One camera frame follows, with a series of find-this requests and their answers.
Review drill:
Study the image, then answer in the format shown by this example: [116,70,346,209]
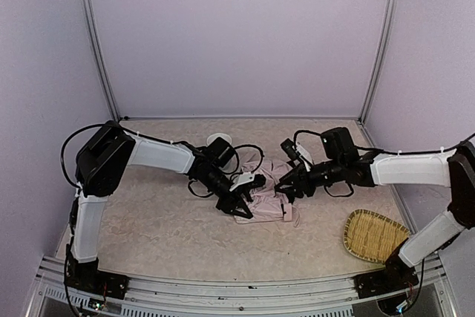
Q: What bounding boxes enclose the left aluminium corner post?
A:
[81,0,121,121]

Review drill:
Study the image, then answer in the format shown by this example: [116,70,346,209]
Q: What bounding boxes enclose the light blue ceramic mug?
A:
[206,132,232,146]

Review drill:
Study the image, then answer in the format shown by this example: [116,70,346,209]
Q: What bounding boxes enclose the woven bamboo tray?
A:
[343,209,410,264]

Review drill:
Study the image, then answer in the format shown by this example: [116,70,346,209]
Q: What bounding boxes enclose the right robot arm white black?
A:
[275,127,474,284]

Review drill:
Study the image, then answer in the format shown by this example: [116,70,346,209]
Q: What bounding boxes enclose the pink and black folding umbrella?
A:
[235,154,301,227]

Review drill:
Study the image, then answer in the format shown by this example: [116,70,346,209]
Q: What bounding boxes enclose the aluminium corner post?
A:
[81,0,121,121]
[358,0,397,126]

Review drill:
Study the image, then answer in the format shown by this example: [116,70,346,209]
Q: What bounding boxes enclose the aluminium front rail frame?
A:
[21,255,462,316]

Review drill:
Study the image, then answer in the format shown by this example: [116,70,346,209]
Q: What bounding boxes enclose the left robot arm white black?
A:
[66,120,253,282]

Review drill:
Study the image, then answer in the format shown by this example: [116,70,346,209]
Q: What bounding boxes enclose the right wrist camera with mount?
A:
[281,138,314,171]

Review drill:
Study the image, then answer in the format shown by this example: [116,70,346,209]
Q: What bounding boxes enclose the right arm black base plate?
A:
[354,270,419,299]

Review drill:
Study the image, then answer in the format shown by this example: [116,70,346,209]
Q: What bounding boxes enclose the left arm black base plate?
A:
[66,270,129,300]

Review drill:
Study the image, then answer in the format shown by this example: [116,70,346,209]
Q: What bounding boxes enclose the right aluminium corner post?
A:
[358,0,397,126]

